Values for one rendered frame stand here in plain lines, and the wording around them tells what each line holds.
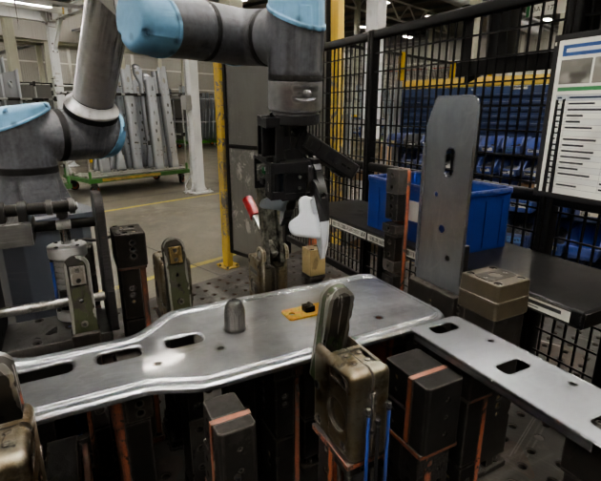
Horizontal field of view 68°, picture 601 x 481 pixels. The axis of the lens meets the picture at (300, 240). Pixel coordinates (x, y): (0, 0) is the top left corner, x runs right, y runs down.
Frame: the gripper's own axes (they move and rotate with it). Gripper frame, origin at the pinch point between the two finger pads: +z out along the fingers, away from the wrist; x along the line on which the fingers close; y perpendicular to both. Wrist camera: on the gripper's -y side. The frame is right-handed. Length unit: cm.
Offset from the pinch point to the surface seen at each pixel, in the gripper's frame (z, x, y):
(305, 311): 10.5, 4.0, 1.4
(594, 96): -22, 5, -55
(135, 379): 9.4, 11.6, 28.1
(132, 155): 147, -794, -42
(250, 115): 15, -269, -85
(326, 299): -1.5, 20.0, 6.8
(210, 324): 10.9, 1.2, 16.2
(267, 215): -0.3, -13.0, 1.3
